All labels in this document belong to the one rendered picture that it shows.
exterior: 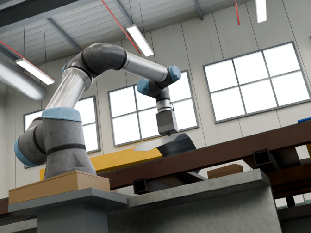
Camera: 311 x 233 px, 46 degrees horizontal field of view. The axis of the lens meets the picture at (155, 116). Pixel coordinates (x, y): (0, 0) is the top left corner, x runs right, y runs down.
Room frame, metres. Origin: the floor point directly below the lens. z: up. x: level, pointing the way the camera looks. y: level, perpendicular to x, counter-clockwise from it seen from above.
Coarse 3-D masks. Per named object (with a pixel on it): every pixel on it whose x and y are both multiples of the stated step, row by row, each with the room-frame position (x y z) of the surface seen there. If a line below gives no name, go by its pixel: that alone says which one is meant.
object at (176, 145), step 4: (180, 140) 1.72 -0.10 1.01; (184, 140) 1.73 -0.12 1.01; (188, 140) 1.73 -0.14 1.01; (164, 144) 1.75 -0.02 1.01; (168, 144) 1.75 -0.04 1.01; (172, 144) 1.75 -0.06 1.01; (176, 144) 1.76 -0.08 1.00; (180, 144) 1.76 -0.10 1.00; (184, 144) 1.76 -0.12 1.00; (188, 144) 1.76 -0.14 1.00; (192, 144) 1.77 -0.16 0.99; (160, 148) 1.78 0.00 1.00; (164, 148) 1.79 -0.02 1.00; (168, 148) 1.79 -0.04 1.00; (172, 148) 1.79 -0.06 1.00; (176, 148) 1.79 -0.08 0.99; (180, 148) 1.80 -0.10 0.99; (160, 152) 1.82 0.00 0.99; (164, 152) 1.82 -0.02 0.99
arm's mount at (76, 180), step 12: (48, 180) 0.93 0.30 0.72; (60, 180) 0.92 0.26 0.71; (72, 180) 0.91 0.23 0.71; (84, 180) 0.95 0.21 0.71; (96, 180) 1.02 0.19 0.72; (108, 180) 1.10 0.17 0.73; (12, 192) 0.96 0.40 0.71; (24, 192) 0.95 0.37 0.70; (36, 192) 0.94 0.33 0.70; (48, 192) 0.93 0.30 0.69; (60, 192) 0.92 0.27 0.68
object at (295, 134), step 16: (288, 128) 1.15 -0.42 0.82; (304, 128) 1.13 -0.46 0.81; (224, 144) 1.23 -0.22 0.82; (240, 144) 1.21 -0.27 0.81; (256, 144) 1.19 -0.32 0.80; (272, 144) 1.17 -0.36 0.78; (288, 144) 1.16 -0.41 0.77; (304, 144) 1.17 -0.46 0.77; (160, 160) 1.31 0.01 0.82; (176, 160) 1.29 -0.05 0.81; (192, 160) 1.27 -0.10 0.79; (208, 160) 1.25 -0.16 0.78; (224, 160) 1.23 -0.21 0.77; (112, 176) 1.38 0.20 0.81; (128, 176) 1.36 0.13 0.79; (144, 176) 1.34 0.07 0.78; (160, 176) 1.31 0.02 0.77; (0, 208) 1.58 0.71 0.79
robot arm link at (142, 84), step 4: (140, 80) 1.57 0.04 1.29; (144, 80) 1.56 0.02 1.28; (148, 80) 1.56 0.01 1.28; (152, 80) 1.55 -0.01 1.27; (140, 84) 1.57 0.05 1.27; (144, 84) 1.56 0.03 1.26; (148, 84) 1.56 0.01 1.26; (152, 84) 1.56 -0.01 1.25; (140, 88) 1.57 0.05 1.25; (144, 88) 1.56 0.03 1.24; (148, 88) 1.57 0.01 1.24; (152, 88) 1.57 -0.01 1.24; (156, 88) 1.57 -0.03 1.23; (160, 88) 1.57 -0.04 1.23; (140, 92) 1.58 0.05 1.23; (144, 92) 1.58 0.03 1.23; (148, 92) 1.59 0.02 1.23; (152, 92) 1.59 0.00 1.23; (156, 92) 1.61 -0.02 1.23; (160, 92) 1.64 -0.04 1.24; (152, 96) 1.63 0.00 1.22; (156, 96) 1.64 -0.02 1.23
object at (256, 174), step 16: (224, 176) 1.03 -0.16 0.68; (240, 176) 1.02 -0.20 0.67; (256, 176) 1.00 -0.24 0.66; (160, 192) 1.10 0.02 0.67; (176, 192) 1.08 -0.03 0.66; (192, 192) 1.07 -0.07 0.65; (208, 192) 1.25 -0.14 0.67; (224, 192) 1.24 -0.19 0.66; (112, 208) 1.16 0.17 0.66; (128, 208) 1.36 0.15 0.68; (144, 208) 1.34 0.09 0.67; (16, 224) 1.29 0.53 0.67; (32, 224) 1.27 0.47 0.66
